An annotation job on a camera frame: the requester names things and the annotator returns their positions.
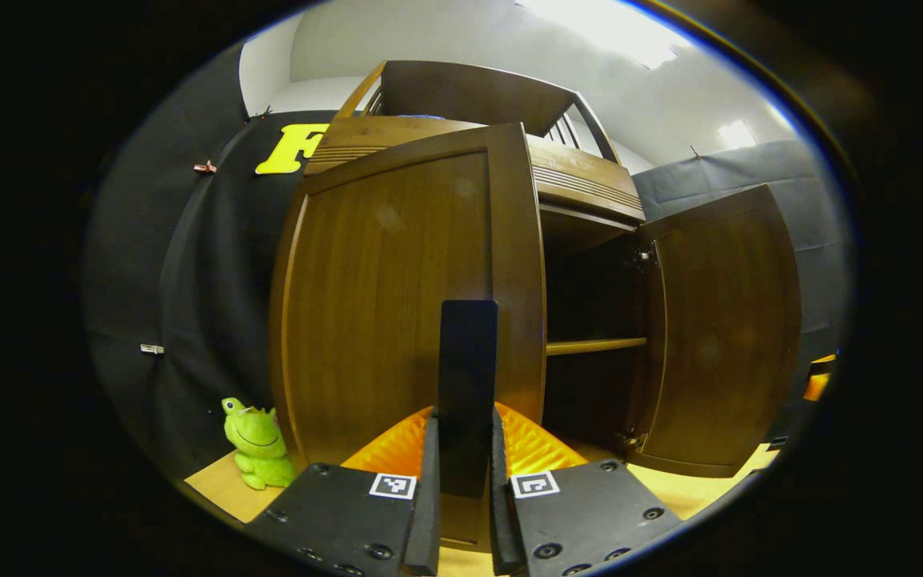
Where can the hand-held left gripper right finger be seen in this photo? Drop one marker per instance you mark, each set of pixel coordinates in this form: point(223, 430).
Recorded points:
point(501, 513)

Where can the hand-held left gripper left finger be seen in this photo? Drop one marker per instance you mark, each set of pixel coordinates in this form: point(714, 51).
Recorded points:
point(428, 513)

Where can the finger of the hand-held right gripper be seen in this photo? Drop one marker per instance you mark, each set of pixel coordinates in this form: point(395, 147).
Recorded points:
point(816, 386)

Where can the wooden cabinet door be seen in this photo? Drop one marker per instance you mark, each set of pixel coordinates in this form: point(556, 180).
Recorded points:
point(389, 280)
point(726, 320)

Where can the metal door hinge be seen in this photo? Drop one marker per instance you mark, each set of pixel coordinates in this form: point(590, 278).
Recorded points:
point(647, 256)
point(630, 439)

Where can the green frog toy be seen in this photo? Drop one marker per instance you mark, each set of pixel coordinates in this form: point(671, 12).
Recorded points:
point(257, 441)

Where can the wooden inner shelf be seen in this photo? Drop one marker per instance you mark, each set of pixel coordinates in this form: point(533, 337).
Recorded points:
point(594, 346)

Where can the small ceiling light panel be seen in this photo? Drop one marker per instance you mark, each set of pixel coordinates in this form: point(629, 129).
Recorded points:
point(736, 135)

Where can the silver clip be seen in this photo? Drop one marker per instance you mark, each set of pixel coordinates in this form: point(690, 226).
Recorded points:
point(151, 349)

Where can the black backdrop cloth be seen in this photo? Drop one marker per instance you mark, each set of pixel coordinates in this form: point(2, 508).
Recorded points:
point(205, 280)

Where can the blue cloth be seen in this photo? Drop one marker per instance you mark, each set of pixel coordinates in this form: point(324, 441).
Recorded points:
point(421, 117)

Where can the red clip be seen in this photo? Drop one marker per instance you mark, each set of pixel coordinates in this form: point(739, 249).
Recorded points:
point(205, 167)

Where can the large ceiling light panel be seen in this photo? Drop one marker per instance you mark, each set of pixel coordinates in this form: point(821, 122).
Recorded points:
point(614, 28)

